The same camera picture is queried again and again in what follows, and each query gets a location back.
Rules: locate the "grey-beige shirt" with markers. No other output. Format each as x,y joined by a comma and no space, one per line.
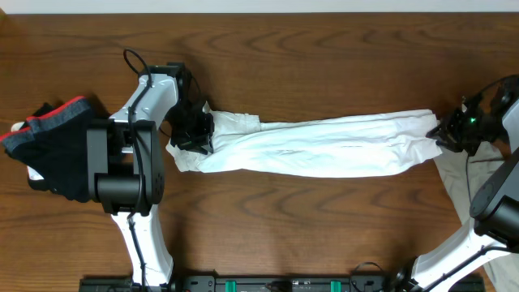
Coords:
462,176

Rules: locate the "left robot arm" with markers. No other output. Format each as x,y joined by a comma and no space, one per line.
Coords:
126,172

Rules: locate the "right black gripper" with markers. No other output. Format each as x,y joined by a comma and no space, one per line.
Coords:
448,131

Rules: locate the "white t-shirt black print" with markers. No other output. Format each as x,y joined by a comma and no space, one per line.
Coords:
359,146

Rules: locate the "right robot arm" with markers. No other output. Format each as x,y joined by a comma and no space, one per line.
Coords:
491,230

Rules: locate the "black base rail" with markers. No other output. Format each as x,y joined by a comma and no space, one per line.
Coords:
206,283

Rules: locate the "black folded shorts red waistband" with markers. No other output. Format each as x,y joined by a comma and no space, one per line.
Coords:
53,142

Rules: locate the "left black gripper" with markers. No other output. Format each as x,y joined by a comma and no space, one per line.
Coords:
195,132

